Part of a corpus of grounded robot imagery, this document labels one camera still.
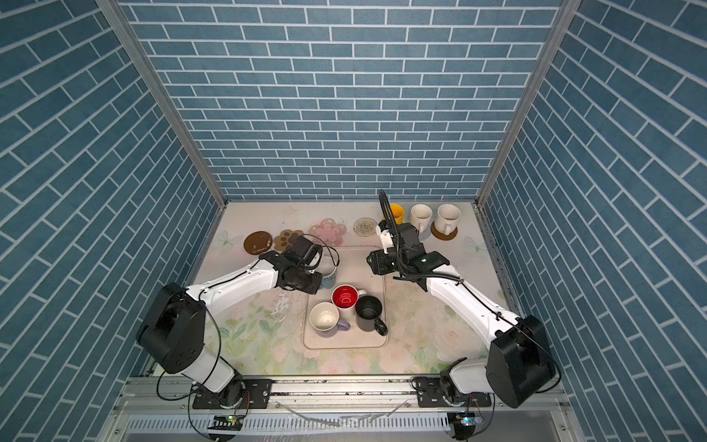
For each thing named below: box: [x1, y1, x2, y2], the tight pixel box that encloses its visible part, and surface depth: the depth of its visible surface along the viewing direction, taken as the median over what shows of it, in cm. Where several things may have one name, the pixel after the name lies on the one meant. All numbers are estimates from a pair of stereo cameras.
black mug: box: [355, 294, 389, 337], surface depth 84 cm
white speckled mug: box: [434, 203, 462, 236], surface depth 107 cm
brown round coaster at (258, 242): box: [243, 230, 273, 256], surface depth 107 cm
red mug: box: [330, 283, 368, 321], surface depth 86 cm
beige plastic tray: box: [302, 245, 389, 349], surface depth 86 cm
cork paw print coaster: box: [273, 229, 304, 252], surface depth 110 cm
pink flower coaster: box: [308, 217, 348, 246], surface depth 114 cm
